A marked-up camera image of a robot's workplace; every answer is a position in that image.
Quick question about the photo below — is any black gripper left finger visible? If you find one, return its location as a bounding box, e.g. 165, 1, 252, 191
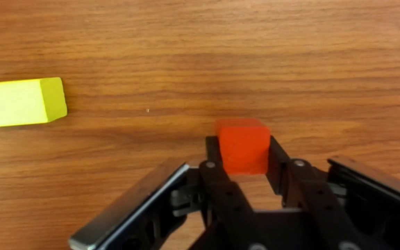
198, 134, 256, 233

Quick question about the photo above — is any orange cube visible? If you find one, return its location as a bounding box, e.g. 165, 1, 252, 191
215, 117, 272, 176

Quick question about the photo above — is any yellow rectangular block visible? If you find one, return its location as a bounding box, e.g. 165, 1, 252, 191
0, 76, 69, 130

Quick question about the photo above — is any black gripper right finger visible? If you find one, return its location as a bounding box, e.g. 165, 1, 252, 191
265, 134, 363, 250

